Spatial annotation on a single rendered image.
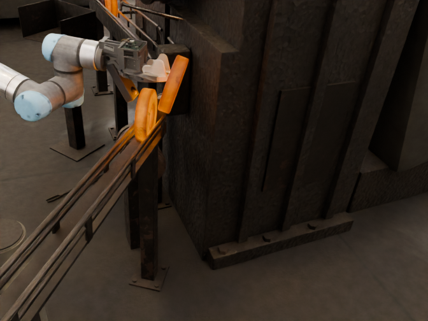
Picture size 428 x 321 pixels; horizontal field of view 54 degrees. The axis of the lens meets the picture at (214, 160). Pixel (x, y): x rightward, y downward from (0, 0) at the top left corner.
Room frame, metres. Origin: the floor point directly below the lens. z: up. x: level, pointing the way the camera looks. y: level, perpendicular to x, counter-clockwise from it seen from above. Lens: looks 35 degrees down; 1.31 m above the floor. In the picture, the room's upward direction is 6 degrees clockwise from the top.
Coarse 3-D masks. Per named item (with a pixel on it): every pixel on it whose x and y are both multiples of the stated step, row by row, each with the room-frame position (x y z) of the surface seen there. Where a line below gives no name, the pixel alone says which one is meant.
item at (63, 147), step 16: (48, 0) 1.98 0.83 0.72; (32, 16) 1.89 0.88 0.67; (48, 16) 1.97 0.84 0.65; (64, 16) 1.98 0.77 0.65; (80, 16) 1.81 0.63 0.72; (32, 32) 1.88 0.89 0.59; (48, 32) 1.91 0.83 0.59; (64, 32) 1.73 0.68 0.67; (80, 32) 1.80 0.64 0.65; (96, 32) 1.88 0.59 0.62; (80, 112) 1.85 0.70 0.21; (80, 128) 1.84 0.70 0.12; (64, 144) 1.85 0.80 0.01; (80, 144) 1.83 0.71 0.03; (96, 144) 1.88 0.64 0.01
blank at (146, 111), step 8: (144, 88) 1.06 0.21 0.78; (144, 96) 1.02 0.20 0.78; (152, 96) 1.04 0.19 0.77; (136, 104) 0.99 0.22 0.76; (144, 104) 0.99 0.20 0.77; (152, 104) 1.04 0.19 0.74; (136, 112) 0.98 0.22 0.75; (144, 112) 0.98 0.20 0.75; (152, 112) 1.07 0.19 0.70; (136, 120) 0.97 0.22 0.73; (144, 120) 0.97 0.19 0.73; (152, 120) 1.06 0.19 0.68; (136, 128) 0.96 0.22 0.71; (144, 128) 0.96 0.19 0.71; (152, 128) 1.05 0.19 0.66; (136, 136) 0.97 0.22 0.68; (144, 136) 0.97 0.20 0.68
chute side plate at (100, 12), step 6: (90, 0) 2.51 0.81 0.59; (96, 6) 2.35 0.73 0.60; (96, 12) 2.36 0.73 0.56; (102, 12) 2.20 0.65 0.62; (102, 18) 2.21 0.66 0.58; (108, 18) 2.06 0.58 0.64; (108, 24) 2.07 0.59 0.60; (114, 24) 1.94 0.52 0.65; (108, 30) 2.08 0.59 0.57; (114, 30) 1.95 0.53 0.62; (120, 30) 1.83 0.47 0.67; (114, 36) 1.96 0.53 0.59; (120, 36) 1.83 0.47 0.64; (126, 36) 1.73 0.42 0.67
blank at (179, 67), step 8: (176, 56) 1.03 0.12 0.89; (176, 64) 1.00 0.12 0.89; (184, 64) 1.00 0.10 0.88; (176, 72) 0.98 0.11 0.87; (184, 72) 1.03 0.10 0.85; (168, 80) 0.96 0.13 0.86; (176, 80) 0.96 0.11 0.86; (168, 88) 0.95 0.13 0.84; (176, 88) 0.96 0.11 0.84; (168, 96) 0.95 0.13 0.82; (160, 104) 0.96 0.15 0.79; (168, 104) 0.95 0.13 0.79; (168, 112) 0.97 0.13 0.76
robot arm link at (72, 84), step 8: (56, 72) 1.04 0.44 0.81; (64, 72) 1.03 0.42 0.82; (72, 72) 1.04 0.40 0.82; (80, 72) 1.06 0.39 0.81; (56, 80) 1.00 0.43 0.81; (64, 80) 1.02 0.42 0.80; (72, 80) 1.03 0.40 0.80; (80, 80) 1.05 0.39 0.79; (64, 88) 1.00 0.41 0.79; (72, 88) 1.02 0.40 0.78; (80, 88) 1.05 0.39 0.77; (72, 96) 1.01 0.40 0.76; (80, 96) 1.05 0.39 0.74; (64, 104) 1.03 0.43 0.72; (72, 104) 1.03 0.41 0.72; (80, 104) 1.05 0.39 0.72
